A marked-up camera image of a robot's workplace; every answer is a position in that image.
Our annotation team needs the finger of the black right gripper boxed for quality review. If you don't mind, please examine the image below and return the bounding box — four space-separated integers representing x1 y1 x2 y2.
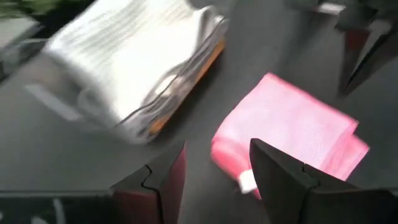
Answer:
341 26 398 96
338 29 373 95

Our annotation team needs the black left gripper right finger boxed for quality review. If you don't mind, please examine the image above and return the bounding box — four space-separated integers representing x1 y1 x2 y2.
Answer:
249 138 398 224

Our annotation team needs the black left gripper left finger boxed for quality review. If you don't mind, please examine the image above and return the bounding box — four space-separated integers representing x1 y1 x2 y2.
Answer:
0 142 188 224

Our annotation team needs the pink microfiber towel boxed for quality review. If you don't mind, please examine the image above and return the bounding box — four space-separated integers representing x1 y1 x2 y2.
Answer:
210 73 371 200

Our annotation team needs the grey waffle-weave towel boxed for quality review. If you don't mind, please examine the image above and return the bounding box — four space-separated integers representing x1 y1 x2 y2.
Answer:
118 18 230 144
43 0 229 125

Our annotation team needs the clear plastic bin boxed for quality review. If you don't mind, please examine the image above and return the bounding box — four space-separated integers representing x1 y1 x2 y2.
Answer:
23 0 231 147

